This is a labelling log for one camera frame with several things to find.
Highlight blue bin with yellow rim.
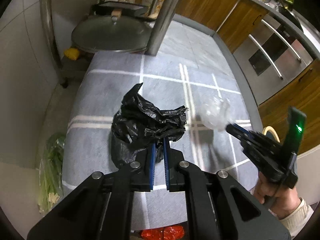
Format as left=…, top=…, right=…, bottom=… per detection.
left=262, top=126, right=280, bottom=142

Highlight clear plastic bag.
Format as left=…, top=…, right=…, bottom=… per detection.
left=199, top=97, right=234, bottom=131

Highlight black plastic bag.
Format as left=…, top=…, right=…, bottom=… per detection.
left=110, top=83, right=187, bottom=168

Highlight person's right hand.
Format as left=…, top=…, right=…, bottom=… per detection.
left=253, top=172, right=302, bottom=219

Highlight green onions bundle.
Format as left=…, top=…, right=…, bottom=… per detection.
left=37, top=133, right=66, bottom=214

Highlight green tracker board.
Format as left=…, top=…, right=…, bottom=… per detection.
left=283, top=107, right=306, bottom=154

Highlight red plastic bag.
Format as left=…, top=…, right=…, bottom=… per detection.
left=141, top=225, right=185, bottom=240

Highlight steel oven door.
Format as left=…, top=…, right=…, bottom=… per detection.
left=233, top=15, right=313, bottom=105

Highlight grey checked floor mat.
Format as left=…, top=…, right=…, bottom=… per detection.
left=61, top=50, right=261, bottom=230

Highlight wooden cabinets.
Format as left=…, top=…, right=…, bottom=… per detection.
left=118, top=0, right=320, bottom=156

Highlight round pan lid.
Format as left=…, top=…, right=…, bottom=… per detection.
left=71, top=16, right=152, bottom=53

